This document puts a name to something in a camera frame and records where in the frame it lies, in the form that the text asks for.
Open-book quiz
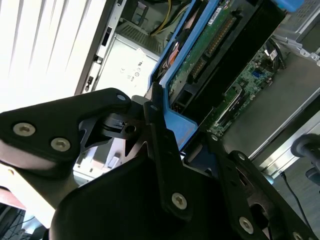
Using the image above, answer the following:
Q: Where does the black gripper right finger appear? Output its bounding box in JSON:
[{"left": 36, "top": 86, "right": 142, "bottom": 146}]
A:
[{"left": 197, "top": 123, "right": 320, "bottom": 240}]

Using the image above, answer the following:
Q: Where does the hard disk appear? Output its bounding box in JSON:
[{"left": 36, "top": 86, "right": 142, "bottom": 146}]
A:
[{"left": 147, "top": 0, "right": 305, "bottom": 173}]

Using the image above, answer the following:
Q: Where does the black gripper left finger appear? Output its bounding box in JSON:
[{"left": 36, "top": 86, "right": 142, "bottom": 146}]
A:
[{"left": 0, "top": 82, "right": 196, "bottom": 226}]

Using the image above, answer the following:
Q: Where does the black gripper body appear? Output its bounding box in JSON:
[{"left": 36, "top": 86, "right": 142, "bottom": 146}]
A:
[{"left": 47, "top": 154, "right": 242, "bottom": 240}]

